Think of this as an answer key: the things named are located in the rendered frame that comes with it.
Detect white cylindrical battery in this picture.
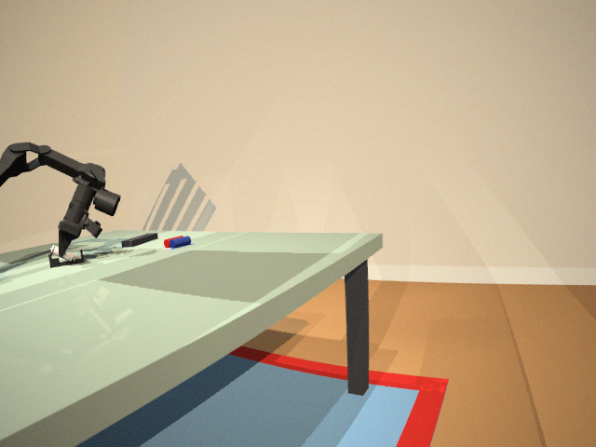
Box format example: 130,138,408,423
50,245,74,262

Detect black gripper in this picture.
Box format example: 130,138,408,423
58,199,89,257

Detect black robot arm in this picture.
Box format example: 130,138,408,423
0,142,121,238

